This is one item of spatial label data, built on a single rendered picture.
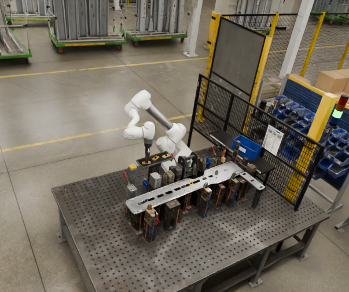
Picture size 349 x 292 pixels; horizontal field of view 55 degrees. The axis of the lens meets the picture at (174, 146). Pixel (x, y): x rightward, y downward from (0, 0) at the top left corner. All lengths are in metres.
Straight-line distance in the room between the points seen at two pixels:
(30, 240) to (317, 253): 3.40
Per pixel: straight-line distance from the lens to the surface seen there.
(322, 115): 3.46
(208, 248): 3.24
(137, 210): 3.04
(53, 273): 3.91
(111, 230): 3.28
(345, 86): 7.62
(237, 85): 5.65
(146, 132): 3.04
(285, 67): 7.56
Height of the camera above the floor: 3.13
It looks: 33 degrees down
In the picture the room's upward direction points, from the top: 8 degrees clockwise
